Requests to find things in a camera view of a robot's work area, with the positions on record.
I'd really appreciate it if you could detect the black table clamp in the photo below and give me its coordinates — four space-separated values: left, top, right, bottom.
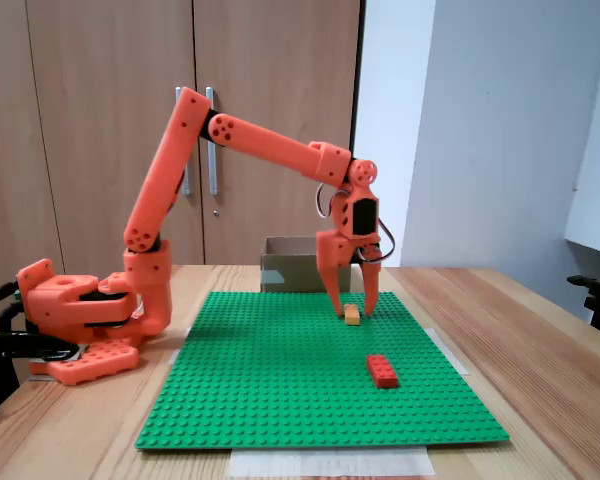
0 330 81 419

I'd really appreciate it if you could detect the brown cardboard box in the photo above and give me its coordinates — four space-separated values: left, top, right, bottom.
259 235 354 294

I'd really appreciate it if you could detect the white panel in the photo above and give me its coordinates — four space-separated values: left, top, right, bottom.
563 0 600 257

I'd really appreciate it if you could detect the red lego block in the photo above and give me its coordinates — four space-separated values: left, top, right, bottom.
366 353 400 390

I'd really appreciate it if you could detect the wide masking tape strip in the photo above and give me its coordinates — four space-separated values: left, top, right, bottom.
228 446 436 479

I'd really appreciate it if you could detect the metal cupboard door handle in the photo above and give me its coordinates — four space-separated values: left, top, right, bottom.
204 87 219 196
174 87 191 196

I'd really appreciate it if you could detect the wooden cupboard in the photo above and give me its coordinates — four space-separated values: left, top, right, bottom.
0 0 366 269

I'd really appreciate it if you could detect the green lego baseplate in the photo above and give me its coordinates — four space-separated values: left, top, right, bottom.
134 291 510 451

